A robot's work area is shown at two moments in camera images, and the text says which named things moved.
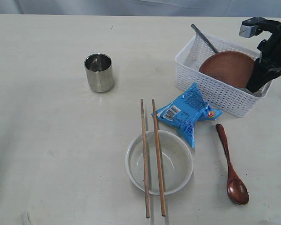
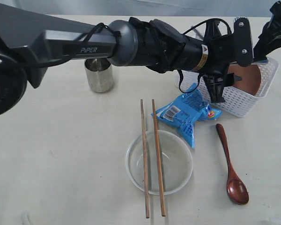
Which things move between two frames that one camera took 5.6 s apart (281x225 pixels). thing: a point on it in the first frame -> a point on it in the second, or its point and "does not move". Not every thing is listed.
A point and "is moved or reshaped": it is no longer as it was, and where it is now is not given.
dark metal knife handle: x=208 y=41 is moved or reshaped
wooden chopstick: x=145 y=162 does not move
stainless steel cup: x=99 y=73 does not move
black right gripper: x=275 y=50 -> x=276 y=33
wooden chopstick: x=162 y=198 does not move
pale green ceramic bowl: x=177 y=159 does not move
